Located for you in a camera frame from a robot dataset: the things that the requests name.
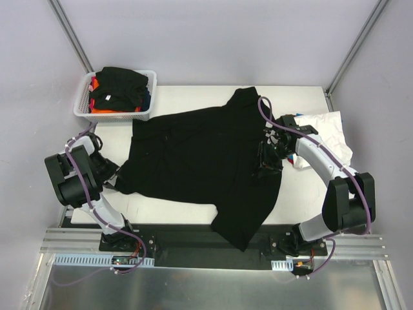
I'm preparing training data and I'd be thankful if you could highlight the white t shirt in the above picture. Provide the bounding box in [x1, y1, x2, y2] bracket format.
[294, 111, 353, 165]

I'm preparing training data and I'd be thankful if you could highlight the white plastic laundry basket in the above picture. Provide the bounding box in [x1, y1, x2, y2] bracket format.
[73, 70, 157, 123]

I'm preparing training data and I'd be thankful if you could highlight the black t shirt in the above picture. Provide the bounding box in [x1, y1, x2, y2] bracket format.
[115, 87, 282, 251]
[89, 67, 151, 113]

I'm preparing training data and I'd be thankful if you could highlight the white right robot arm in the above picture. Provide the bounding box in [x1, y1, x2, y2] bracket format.
[253, 115, 376, 257]

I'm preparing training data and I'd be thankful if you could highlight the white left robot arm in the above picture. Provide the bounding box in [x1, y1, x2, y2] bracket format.
[44, 132, 137, 251]

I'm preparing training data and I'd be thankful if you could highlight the orange t shirt in basket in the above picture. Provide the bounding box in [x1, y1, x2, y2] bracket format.
[88, 77, 146, 114]

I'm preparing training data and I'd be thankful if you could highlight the pink t shirt in basket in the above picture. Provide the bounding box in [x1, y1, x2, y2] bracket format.
[88, 76, 99, 113]

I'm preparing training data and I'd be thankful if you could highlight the dark blue t shirt in basket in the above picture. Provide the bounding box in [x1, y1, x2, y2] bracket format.
[139, 88, 151, 112]

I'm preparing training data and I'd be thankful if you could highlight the black t shirt in basket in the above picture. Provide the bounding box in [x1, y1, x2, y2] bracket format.
[89, 67, 151, 113]

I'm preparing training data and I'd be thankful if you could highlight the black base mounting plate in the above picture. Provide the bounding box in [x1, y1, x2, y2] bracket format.
[98, 223, 328, 268]

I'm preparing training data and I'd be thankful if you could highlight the aluminium front rail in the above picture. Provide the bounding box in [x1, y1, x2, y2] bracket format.
[41, 229, 390, 260]

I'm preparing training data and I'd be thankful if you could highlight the left white cable duct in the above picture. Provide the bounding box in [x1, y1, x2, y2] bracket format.
[54, 254, 155, 268]

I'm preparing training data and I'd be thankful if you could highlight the white cable duct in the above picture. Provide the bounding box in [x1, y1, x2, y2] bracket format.
[54, 254, 155, 268]
[271, 259, 294, 272]

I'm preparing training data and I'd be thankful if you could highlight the right white cable duct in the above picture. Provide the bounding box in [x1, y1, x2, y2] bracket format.
[271, 259, 294, 272]

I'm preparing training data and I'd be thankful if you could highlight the left aluminium frame post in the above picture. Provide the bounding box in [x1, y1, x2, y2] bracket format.
[46, 0, 95, 90]

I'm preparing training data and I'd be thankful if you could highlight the aluminium frame post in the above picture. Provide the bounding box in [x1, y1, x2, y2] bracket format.
[46, 0, 95, 90]
[325, 0, 391, 98]

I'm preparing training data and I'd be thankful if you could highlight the right aluminium frame post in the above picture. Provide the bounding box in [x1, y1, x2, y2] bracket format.
[325, 0, 391, 98]

